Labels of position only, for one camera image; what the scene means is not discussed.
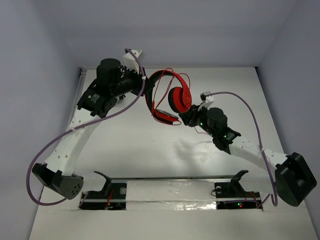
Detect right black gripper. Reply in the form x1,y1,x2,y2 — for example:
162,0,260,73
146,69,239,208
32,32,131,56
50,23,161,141
179,102,217,138

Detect red black headphones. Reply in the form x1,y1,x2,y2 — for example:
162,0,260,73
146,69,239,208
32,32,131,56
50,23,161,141
145,68,192,125

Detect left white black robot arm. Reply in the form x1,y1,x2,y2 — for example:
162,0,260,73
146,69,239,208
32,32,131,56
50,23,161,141
26,53,153,205

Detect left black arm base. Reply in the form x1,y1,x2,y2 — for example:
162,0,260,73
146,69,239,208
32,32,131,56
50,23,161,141
78,171,127,211

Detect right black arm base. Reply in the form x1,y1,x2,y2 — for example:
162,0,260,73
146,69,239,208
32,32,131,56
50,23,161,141
210,170,263,210

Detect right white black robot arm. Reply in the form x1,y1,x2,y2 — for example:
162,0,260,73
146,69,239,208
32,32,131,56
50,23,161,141
179,105,317,207

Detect white foil covered panel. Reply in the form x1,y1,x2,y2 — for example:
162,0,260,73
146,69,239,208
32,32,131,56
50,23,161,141
125,180,217,211

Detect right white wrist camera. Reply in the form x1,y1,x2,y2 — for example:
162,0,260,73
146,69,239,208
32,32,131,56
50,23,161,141
199,91,215,110

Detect metal rail at left edge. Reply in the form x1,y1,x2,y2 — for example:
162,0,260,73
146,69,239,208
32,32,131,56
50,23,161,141
66,67,87,130

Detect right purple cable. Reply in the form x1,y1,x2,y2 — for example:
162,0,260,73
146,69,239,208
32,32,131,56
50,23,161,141
209,91,279,207

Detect purple cable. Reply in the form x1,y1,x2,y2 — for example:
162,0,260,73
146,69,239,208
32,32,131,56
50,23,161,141
26,48,147,206
209,91,279,207

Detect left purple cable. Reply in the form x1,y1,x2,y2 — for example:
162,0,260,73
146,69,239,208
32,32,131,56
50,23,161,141
26,48,147,206

